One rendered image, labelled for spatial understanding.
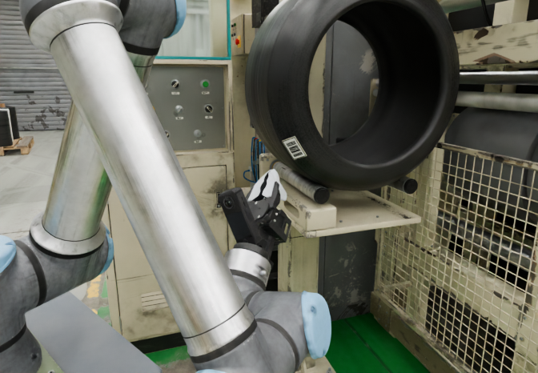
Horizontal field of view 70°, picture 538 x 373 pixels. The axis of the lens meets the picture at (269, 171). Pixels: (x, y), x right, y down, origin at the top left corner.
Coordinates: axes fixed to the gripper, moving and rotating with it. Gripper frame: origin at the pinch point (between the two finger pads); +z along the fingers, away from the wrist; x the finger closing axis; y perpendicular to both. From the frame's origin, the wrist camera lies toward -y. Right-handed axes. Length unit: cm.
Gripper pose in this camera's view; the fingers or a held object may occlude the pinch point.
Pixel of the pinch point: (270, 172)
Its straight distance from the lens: 83.4
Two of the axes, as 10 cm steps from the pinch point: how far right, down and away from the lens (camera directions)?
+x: 7.9, -2.1, -5.8
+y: 5.6, 6.3, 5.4
